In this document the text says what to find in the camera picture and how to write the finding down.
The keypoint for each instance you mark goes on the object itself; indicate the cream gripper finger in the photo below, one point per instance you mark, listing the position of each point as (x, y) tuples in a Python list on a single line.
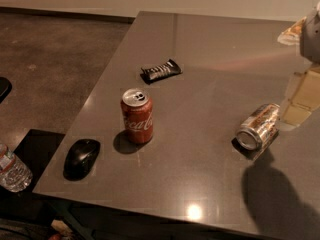
[(302, 97), (291, 36)]

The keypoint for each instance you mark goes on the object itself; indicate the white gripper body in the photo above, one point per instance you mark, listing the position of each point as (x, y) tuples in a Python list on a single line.
[(311, 39)]

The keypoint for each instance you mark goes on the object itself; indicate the red coca-cola can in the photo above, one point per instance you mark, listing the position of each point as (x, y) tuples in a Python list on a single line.
[(137, 108)]

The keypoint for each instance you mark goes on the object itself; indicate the orange soda can lying down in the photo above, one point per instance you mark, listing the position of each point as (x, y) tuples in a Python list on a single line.
[(259, 128)]

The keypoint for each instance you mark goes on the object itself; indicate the black snack bar wrapper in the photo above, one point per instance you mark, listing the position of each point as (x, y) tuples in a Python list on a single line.
[(159, 72)]

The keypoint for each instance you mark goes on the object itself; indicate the black computer mouse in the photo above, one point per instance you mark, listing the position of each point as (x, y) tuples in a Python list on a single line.
[(80, 159)]

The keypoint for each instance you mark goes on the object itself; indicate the small items on floor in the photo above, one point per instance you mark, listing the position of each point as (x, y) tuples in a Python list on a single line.
[(61, 231)]

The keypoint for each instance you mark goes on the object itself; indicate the black object at left edge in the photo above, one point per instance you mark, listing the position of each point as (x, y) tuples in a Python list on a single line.
[(5, 88)]

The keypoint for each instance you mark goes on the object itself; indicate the clear plastic water bottle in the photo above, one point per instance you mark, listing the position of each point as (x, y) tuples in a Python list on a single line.
[(15, 176)]

